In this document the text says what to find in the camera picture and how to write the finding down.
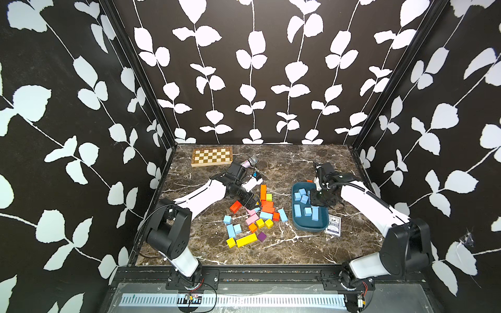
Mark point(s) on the long yellow block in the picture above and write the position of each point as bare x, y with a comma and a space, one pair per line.
247, 240

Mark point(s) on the white slotted cable duct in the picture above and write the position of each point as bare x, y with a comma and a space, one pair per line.
334, 301

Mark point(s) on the wooden chessboard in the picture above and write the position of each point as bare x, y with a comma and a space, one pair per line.
212, 156

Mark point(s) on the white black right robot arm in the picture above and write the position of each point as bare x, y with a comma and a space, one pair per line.
406, 246

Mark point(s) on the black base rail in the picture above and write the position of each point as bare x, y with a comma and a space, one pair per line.
327, 275

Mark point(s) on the playing card box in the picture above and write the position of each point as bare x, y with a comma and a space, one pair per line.
334, 226

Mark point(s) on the light blue thin block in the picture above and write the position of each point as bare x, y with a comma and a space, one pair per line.
297, 210

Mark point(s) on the purple cube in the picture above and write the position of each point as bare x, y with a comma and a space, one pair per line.
262, 236

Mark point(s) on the pink block upper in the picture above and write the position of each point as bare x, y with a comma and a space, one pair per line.
250, 213

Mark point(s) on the orange cube lower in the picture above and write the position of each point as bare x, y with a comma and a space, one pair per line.
253, 228

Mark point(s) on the pink block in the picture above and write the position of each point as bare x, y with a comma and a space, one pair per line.
252, 219
250, 213

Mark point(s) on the light blue cube beside long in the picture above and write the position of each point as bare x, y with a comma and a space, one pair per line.
237, 229

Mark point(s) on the dark teal plastic tray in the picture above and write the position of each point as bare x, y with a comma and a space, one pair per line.
305, 223

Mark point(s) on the light blue long block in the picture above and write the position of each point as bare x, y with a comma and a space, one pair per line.
315, 213

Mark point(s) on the yellow cube lower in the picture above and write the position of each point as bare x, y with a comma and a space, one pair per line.
269, 223

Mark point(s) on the purple glitter microphone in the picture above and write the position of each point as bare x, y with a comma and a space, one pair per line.
251, 162

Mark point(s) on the small yellow cube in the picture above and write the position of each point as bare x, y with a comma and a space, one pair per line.
231, 242

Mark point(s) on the red block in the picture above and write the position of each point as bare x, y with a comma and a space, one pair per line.
267, 204
270, 210
235, 207

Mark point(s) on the tall orange block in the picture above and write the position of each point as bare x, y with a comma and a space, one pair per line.
263, 192

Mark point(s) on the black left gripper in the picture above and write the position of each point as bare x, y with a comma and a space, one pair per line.
251, 204

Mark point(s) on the pink block lower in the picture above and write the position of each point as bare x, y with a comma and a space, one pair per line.
252, 219

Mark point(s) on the red block left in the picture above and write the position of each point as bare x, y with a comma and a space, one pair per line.
235, 207

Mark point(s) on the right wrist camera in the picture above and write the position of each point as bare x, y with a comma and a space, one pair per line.
325, 173

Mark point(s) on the light blue small cube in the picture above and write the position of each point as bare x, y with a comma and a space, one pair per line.
308, 211

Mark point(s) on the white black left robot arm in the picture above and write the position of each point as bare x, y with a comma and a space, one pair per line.
168, 228

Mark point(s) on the light blue block on cube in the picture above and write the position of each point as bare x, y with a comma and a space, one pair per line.
304, 199

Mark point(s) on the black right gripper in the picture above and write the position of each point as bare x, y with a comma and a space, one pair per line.
314, 201

